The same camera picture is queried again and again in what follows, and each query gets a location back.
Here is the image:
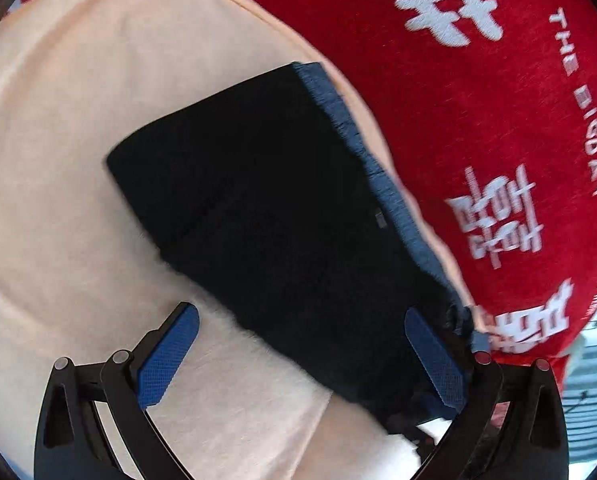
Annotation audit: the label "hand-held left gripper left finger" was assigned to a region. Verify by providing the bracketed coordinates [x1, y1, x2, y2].
[33, 302, 200, 480]

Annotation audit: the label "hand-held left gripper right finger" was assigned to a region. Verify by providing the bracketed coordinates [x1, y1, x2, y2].
[405, 307, 570, 480]

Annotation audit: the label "black pants with blue trim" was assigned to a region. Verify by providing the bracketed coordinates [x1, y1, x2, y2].
[106, 61, 492, 448]

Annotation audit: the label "grey ribbed panel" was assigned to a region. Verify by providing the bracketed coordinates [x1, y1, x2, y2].
[563, 327, 597, 467]

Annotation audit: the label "peach fleece blanket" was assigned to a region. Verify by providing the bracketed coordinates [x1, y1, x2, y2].
[0, 0, 475, 480]

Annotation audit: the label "red printed blanket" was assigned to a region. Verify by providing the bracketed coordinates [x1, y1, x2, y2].
[18, 0, 597, 406]

